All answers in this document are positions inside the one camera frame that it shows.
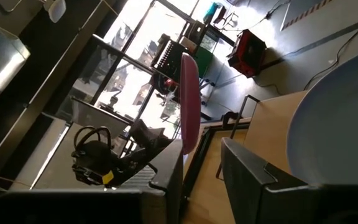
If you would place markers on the green bin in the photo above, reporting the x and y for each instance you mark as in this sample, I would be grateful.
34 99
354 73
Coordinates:
204 60

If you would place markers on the black perforated equipment case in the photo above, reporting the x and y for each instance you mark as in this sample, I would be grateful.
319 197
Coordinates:
171 59

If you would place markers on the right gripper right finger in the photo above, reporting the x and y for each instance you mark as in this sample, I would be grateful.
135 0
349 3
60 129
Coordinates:
259 199

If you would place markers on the teal object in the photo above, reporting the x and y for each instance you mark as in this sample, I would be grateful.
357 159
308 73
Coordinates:
211 11

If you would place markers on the hazard-striped floor mat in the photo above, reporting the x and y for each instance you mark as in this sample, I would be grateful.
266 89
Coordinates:
297 9

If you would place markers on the light blue plate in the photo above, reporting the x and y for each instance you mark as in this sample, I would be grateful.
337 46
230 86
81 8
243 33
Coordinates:
337 124

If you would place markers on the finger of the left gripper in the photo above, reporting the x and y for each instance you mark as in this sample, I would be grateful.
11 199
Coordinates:
132 161
148 137

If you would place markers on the magenta plate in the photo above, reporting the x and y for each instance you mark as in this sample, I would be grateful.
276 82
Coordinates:
190 102

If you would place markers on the white ceiling device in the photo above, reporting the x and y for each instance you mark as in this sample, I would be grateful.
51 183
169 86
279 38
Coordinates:
57 11

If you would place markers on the large bright window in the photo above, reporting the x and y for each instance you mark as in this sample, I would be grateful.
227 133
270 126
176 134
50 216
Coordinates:
163 18

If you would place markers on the red and black power station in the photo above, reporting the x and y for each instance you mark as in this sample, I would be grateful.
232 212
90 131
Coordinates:
247 53

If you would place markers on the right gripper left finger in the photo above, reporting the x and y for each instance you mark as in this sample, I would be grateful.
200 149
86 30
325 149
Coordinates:
163 193

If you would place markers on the silver ventilation duct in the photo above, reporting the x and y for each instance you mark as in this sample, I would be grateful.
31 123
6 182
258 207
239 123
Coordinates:
2 62

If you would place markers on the black table clamp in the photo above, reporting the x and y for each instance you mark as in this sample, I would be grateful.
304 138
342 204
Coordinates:
228 118

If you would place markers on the yellow tag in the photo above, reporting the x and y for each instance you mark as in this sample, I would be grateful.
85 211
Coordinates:
108 177

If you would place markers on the flat desk monitor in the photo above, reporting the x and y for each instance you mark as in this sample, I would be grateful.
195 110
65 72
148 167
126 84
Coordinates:
98 116

